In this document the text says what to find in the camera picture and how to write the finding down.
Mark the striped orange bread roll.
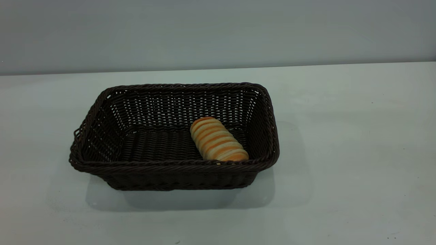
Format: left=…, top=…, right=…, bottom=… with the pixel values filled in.
left=190, top=116, right=249, bottom=162

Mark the dark brown woven wicker basket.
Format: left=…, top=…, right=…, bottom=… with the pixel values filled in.
left=69, top=82, right=280, bottom=191

